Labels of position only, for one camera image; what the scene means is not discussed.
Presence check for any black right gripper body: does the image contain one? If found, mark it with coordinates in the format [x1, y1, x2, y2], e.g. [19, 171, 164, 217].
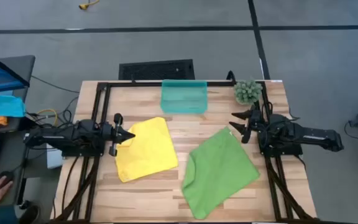
[241, 108, 263, 144]

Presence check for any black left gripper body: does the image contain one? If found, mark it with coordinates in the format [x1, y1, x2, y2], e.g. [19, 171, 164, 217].
[101, 113, 124, 156]

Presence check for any yellow microfiber towel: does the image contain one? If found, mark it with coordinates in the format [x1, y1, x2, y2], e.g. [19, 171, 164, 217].
[114, 116, 179, 184]

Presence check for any green microfiber towel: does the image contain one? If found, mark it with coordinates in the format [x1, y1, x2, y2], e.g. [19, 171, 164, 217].
[181, 126, 261, 220]

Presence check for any teal translucent plastic basket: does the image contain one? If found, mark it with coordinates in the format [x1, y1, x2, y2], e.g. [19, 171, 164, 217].
[160, 79, 208, 114]

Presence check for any artificial green potted plant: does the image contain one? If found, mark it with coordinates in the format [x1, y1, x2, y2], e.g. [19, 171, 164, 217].
[233, 79, 263, 106]

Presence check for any white box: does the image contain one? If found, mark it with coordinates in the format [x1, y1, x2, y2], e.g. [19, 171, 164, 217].
[46, 143, 64, 169]

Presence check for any black floor vent grate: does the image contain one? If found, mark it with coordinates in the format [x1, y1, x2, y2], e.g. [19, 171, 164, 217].
[118, 58, 195, 81]

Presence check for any grey side desk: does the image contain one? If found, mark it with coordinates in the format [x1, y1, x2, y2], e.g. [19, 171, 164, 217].
[0, 55, 36, 208]

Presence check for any black computer mouse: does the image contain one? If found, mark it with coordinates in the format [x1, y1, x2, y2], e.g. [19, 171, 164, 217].
[0, 170, 14, 187]

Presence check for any blue cloth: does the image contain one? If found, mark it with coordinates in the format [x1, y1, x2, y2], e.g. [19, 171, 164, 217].
[0, 94, 27, 118]

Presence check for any person's leg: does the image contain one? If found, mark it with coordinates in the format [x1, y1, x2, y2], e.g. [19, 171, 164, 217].
[0, 205, 20, 224]

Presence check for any black aluminium table frame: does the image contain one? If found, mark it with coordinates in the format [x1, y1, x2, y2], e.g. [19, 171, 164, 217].
[51, 80, 319, 224]

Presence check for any yellow cable loop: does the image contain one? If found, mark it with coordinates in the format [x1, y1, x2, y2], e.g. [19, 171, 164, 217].
[35, 108, 58, 127]

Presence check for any black floor cable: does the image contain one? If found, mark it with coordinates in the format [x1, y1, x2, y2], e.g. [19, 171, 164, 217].
[30, 75, 80, 94]

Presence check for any yellow floor cord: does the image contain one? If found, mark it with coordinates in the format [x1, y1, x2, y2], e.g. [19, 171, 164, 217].
[78, 0, 101, 11]

